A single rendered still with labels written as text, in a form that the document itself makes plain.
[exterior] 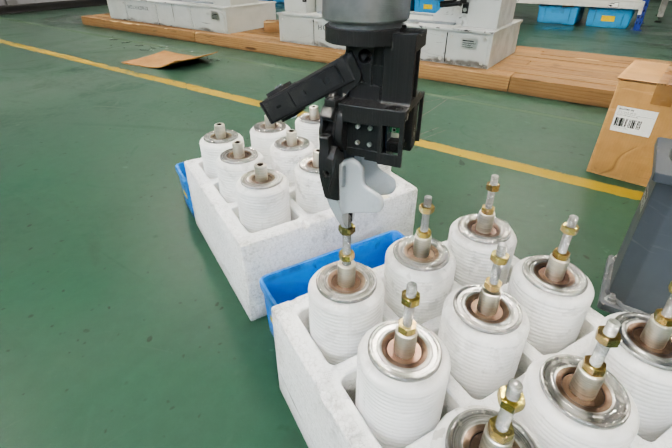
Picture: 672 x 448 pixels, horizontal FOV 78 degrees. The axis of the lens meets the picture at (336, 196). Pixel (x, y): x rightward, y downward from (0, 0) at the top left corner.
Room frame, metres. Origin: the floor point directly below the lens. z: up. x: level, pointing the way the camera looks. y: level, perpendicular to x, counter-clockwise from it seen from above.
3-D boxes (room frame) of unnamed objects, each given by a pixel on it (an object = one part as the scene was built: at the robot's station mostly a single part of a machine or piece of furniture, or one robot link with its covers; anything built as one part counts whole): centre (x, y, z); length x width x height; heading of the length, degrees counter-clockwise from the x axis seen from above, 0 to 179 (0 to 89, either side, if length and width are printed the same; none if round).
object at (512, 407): (0.19, -0.13, 0.32); 0.02 x 0.02 x 0.01; 82
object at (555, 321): (0.41, -0.28, 0.16); 0.10 x 0.10 x 0.18
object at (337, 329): (0.39, -0.01, 0.16); 0.10 x 0.10 x 0.18
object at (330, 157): (0.38, 0.00, 0.43); 0.05 x 0.02 x 0.09; 156
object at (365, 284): (0.40, -0.01, 0.25); 0.08 x 0.08 x 0.01
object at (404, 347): (0.29, -0.07, 0.26); 0.02 x 0.02 x 0.03
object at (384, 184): (0.40, -0.04, 0.38); 0.06 x 0.03 x 0.09; 66
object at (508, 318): (0.35, -0.17, 0.25); 0.08 x 0.08 x 0.01
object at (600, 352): (0.25, -0.23, 0.30); 0.01 x 0.01 x 0.08
